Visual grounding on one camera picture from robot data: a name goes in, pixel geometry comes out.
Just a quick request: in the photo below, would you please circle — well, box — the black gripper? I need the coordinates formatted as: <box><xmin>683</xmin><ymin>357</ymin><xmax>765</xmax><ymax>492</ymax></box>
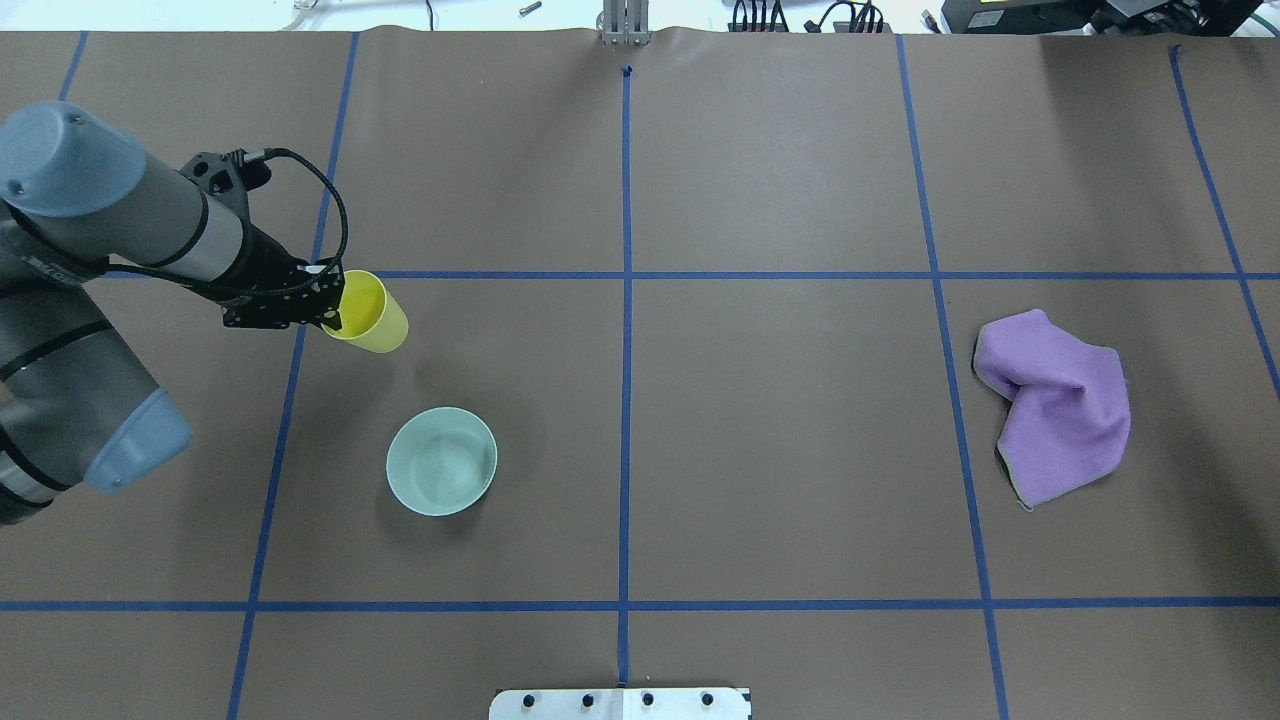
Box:
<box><xmin>221</xmin><ymin>225</ymin><xmax>346</xmax><ymax>333</ymax></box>

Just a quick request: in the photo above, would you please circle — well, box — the yellow plastic cup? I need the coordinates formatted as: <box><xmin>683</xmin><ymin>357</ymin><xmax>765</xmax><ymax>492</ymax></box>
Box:
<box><xmin>321</xmin><ymin>270</ymin><xmax>410</xmax><ymax>354</ymax></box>

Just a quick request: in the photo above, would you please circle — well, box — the mint green bowl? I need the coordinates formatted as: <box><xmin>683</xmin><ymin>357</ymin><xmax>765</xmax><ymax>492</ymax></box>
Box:
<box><xmin>385</xmin><ymin>407</ymin><xmax>499</xmax><ymax>518</ymax></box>

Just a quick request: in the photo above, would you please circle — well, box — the purple cloth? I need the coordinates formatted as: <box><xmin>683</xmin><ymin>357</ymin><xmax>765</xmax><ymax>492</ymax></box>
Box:
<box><xmin>972</xmin><ymin>309</ymin><xmax>1132</xmax><ymax>511</ymax></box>

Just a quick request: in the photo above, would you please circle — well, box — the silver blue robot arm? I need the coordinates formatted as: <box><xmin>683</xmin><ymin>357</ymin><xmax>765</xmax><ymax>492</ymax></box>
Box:
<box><xmin>1</xmin><ymin>100</ymin><xmax>349</xmax><ymax>527</ymax></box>

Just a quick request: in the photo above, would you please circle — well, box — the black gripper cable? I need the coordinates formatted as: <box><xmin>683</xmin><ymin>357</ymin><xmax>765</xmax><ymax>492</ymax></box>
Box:
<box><xmin>100</xmin><ymin>149</ymin><xmax>351</xmax><ymax>301</ymax></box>

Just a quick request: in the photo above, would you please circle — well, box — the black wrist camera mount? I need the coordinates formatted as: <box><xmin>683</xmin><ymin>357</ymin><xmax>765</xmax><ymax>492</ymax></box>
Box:
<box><xmin>179</xmin><ymin>149</ymin><xmax>273</xmax><ymax>220</ymax></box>

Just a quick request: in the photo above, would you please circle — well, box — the aluminium frame post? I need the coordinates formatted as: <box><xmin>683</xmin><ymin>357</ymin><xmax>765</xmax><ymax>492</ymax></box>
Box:
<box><xmin>596</xmin><ymin>0</ymin><xmax>652</xmax><ymax>47</ymax></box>

